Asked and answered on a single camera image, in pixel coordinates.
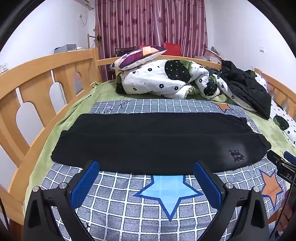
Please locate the black pants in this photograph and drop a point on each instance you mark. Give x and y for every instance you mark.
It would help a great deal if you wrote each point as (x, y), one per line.
(143, 143)

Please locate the pink cardboard box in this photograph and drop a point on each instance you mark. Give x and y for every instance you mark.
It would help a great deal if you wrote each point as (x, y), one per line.
(210, 55)

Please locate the wooden bed frame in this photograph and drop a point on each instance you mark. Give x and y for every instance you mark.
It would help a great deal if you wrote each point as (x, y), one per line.
(34, 76)

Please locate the white air conditioner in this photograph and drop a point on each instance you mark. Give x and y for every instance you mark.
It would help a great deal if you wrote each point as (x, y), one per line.
(86, 3)

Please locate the dark wooden chair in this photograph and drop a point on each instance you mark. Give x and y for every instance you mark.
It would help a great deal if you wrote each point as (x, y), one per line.
(121, 51)

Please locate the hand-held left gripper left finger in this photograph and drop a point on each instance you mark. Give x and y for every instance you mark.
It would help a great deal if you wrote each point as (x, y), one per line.
(84, 185)

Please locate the checked star-print bedsheet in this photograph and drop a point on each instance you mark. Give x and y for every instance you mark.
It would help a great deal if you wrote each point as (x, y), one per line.
(129, 208)

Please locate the black padded jacket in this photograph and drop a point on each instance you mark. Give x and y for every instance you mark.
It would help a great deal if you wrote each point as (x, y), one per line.
(245, 90)

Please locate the white flower-print quilt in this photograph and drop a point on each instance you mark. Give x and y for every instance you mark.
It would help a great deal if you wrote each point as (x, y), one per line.
(150, 78)

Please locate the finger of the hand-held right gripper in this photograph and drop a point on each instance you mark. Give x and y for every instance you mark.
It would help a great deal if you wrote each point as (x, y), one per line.
(276, 158)
(291, 157)

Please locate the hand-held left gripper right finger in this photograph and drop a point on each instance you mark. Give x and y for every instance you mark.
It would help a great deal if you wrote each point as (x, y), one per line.
(208, 185)

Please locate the purple patterned pillow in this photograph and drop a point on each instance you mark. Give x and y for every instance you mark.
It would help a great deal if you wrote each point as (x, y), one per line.
(138, 56)

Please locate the white wall socket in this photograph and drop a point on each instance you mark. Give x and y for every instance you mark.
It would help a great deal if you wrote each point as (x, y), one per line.
(81, 16)

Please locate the grey box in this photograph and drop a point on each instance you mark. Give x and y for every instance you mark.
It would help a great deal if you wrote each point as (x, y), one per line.
(66, 48)

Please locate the maroon flowered curtain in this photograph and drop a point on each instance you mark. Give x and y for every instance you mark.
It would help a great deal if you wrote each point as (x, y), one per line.
(150, 25)

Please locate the green blanket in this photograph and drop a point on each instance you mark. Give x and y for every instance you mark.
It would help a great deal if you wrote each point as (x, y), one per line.
(46, 148)

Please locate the wooden coat rack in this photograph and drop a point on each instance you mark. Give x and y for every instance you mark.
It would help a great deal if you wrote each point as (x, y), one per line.
(96, 39)

